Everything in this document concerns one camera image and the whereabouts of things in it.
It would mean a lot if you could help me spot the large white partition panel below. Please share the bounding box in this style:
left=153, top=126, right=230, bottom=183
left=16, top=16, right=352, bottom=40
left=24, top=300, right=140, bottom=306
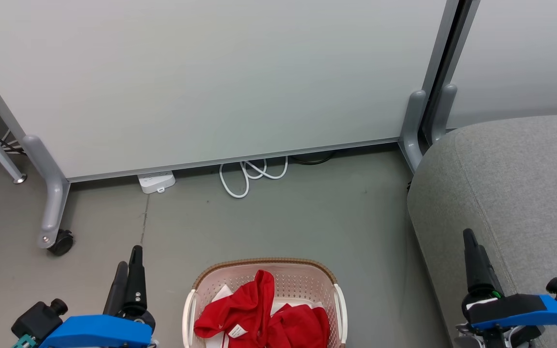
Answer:
left=0, top=0, right=460, bottom=182

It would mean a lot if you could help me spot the black cable loop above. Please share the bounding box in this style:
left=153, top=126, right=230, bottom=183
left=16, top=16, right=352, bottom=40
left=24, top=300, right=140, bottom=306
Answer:
left=290, top=151, right=336, bottom=166

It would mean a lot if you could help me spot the coiled white power cable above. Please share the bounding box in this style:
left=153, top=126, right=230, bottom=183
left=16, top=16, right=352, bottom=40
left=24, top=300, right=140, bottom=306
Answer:
left=219, top=156, right=289, bottom=199

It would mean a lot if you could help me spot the narrow white partition panel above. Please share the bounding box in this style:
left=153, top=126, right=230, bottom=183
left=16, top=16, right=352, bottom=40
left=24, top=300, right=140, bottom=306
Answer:
left=445, top=0, right=557, bottom=129

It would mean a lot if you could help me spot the grey fabric sofa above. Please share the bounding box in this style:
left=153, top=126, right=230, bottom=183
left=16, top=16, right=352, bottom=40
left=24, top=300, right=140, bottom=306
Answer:
left=407, top=114, right=557, bottom=348

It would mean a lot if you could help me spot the black caster wheel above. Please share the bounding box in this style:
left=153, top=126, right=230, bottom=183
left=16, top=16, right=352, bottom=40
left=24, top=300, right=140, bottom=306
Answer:
left=47, top=229, right=74, bottom=257

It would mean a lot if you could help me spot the white laundry basket brown rim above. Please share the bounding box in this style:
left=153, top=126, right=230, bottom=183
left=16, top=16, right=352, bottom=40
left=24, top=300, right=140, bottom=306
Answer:
left=182, top=258, right=348, bottom=348

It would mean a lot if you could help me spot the grey partition leg with caster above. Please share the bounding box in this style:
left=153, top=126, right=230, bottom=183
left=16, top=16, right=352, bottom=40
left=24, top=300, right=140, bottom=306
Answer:
left=22, top=135, right=71, bottom=249

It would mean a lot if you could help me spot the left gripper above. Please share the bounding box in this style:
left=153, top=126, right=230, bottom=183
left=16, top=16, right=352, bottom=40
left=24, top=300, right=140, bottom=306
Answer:
left=103, top=245, right=157, bottom=334

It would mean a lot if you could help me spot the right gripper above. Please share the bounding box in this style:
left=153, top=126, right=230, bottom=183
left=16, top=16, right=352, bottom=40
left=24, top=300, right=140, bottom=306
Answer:
left=461, top=229, right=502, bottom=315

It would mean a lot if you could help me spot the red garment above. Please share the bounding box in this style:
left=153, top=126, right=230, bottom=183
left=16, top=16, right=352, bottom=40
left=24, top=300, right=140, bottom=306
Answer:
left=194, top=269, right=330, bottom=348

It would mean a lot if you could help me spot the white power strip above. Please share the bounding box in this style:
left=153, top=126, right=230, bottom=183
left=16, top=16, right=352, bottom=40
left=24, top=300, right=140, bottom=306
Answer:
left=137, top=170, right=176, bottom=194

